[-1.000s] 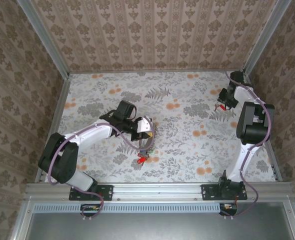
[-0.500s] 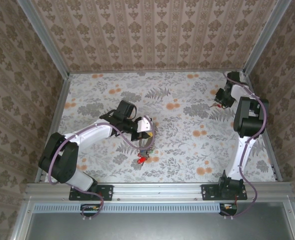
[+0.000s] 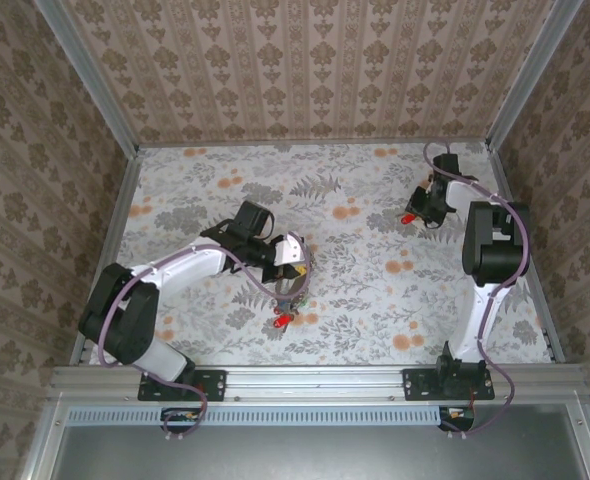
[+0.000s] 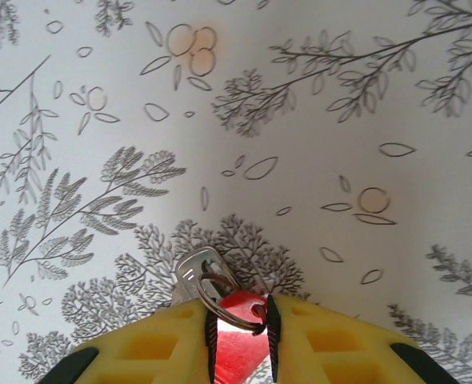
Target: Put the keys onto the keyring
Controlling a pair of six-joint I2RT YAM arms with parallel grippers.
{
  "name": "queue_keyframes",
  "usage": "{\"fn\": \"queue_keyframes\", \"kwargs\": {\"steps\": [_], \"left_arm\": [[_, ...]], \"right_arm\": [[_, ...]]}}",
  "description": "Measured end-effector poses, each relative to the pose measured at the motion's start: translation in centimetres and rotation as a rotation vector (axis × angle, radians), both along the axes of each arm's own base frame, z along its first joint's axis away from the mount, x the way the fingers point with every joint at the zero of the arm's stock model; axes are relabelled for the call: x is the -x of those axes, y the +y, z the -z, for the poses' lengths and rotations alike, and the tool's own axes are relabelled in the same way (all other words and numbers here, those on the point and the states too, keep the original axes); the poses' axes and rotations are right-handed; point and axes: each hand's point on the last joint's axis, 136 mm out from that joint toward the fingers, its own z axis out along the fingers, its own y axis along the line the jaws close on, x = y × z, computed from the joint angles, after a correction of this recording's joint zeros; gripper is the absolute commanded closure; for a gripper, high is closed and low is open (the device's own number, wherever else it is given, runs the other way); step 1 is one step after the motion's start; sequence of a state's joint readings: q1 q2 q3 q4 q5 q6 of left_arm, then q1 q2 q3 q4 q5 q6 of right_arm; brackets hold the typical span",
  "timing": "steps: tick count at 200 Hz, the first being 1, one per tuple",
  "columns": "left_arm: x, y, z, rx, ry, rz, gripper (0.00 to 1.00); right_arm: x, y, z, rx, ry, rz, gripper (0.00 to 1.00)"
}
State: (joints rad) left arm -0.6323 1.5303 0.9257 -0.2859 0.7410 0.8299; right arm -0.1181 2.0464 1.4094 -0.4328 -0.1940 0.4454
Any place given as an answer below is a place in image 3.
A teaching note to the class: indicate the large oblong metal keyring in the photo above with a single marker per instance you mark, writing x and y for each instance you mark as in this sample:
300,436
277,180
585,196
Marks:
292,289

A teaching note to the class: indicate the green plastic key tag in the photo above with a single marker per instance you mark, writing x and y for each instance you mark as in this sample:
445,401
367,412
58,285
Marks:
303,301

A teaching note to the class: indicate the red plastic key tag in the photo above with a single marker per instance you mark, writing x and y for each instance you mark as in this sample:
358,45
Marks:
284,321
407,219

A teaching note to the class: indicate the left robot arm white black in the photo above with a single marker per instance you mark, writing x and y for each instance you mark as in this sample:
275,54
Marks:
185,262

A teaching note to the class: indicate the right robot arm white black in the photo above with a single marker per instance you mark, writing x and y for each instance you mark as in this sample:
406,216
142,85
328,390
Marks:
495,245

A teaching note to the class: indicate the floral patterned table sheet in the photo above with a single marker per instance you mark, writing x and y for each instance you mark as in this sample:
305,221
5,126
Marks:
350,310

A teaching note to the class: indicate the grey metal panel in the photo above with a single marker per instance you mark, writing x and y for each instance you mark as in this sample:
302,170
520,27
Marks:
315,455

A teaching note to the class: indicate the long aluminium base rail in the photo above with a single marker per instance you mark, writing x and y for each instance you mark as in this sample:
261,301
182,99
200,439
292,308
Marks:
315,382

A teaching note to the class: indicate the aluminium rail under wallpaper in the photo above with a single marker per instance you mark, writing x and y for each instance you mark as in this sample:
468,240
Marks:
315,142

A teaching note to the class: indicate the aluminium side rail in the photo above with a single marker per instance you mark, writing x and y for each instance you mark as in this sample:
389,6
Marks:
120,215
550,325

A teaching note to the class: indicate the aluminium corner post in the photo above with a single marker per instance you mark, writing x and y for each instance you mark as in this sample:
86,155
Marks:
530,80
90,80

